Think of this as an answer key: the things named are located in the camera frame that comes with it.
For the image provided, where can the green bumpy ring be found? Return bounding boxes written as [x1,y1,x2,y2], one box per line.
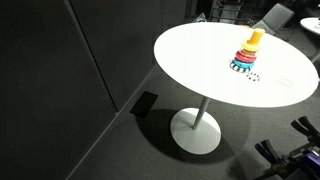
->
[278,77,295,87]

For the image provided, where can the yellow-green stacked ring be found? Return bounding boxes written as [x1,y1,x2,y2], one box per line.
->
[241,40,262,53]

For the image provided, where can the orange stacked ring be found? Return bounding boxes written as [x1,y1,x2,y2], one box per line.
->
[239,48,258,58]

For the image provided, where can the red stacked ring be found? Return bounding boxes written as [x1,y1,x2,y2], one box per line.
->
[235,50,258,64]

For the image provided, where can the small black and white ring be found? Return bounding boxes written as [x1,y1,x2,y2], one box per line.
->
[246,72,261,83]

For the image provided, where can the blue stacked ring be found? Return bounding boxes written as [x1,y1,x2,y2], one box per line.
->
[232,57,256,70]

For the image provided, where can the orange ring holder post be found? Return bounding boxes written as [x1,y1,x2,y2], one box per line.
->
[247,28,265,46]

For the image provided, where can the black clamp handles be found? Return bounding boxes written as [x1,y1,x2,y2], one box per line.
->
[254,115,320,180]

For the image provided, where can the white round pedestal table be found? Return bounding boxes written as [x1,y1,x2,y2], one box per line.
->
[154,22,318,154]

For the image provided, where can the grey office chair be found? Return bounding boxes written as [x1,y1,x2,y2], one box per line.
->
[253,3,295,35]

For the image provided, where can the black floor plate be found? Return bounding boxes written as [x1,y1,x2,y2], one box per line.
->
[130,91,158,118]

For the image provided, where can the black and white base ring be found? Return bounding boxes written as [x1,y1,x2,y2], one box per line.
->
[229,59,250,73]

